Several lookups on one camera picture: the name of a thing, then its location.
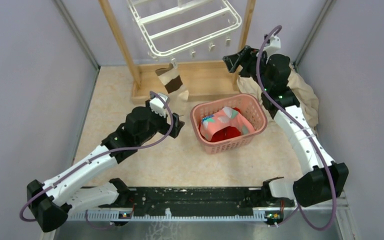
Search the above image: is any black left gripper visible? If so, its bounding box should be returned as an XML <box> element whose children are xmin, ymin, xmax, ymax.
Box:
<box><xmin>136</xmin><ymin>99</ymin><xmax>184</xmax><ymax>145</ymax></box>

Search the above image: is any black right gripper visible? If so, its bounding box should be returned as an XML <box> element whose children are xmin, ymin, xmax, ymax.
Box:
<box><xmin>223</xmin><ymin>45</ymin><xmax>272</xmax><ymax>91</ymax></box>

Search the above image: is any beige brown sock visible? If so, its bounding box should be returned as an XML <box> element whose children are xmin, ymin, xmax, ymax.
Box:
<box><xmin>154</xmin><ymin>63</ymin><xmax>189</xmax><ymax>116</ymax></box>

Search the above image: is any red snowman face sock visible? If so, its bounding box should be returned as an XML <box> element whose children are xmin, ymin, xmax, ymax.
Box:
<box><xmin>198</xmin><ymin>124</ymin><xmax>242</xmax><ymax>143</ymax></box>

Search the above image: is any pink plastic laundry basket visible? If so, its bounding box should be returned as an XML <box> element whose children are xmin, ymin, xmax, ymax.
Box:
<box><xmin>189</xmin><ymin>93</ymin><xmax>268</xmax><ymax>154</ymax></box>

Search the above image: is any pink sock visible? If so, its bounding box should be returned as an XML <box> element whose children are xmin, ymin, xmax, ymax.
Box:
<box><xmin>198</xmin><ymin>106</ymin><xmax>256</xmax><ymax>136</ymax></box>

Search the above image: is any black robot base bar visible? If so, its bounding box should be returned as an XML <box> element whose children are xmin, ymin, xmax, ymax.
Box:
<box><xmin>69</xmin><ymin>185</ymin><xmax>296</xmax><ymax>228</ymax></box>

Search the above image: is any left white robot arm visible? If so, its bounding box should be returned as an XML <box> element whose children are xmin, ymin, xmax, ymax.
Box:
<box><xmin>26</xmin><ymin>106</ymin><xmax>185</xmax><ymax>233</ymax></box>

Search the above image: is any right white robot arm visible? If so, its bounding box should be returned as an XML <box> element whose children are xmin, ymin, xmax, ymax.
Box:
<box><xmin>222</xmin><ymin>45</ymin><xmax>349</xmax><ymax>207</ymax></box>

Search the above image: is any white plastic clip hanger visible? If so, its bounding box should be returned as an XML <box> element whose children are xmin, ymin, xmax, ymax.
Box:
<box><xmin>126</xmin><ymin>0</ymin><xmax>243</xmax><ymax>65</ymax></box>

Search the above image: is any beige crumpled cloth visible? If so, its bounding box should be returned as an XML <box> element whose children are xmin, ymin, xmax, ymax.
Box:
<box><xmin>236</xmin><ymin>64</ymin><xmax>319</xmax><ymax>133</ymax></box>

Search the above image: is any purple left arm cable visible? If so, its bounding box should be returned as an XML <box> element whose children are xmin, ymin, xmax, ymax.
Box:
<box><xmin>19</xmin><ymin>91</ymin><xmax>176</xmax><ymax>231</ymax></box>

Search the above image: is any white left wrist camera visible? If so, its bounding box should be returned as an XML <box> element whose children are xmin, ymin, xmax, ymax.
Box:
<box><xmin>149</xmin><ymin>91</ymin><xmax>170</xmax><ymax>118</ymax></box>

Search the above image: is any wooden drying rack frame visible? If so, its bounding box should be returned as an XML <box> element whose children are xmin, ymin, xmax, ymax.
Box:
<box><xmin>99</xmin><ymin>0</ymin><xmax>255</xmax><ymax>104</ymax></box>

